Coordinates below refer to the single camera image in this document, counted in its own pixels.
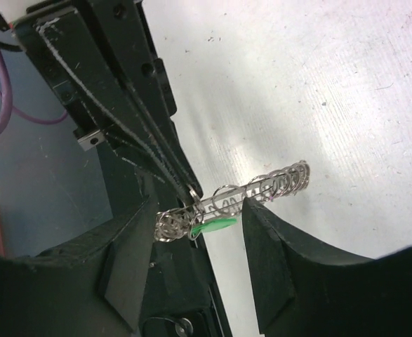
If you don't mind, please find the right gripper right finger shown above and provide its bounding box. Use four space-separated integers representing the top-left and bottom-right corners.
242 199 412 336

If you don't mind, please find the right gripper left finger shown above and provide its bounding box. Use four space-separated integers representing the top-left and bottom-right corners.
0 197 157 336

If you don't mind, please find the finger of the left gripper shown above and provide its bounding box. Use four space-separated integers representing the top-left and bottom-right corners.
86 1 203 197
36 17 192 200

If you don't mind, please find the metal disc with keyrings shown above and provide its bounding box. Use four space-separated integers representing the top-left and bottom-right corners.
154 160 310 242

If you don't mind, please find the green tag key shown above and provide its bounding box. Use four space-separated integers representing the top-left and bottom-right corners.
189 218 237 240

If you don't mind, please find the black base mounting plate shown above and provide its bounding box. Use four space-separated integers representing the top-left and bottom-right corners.
97 144 232 336

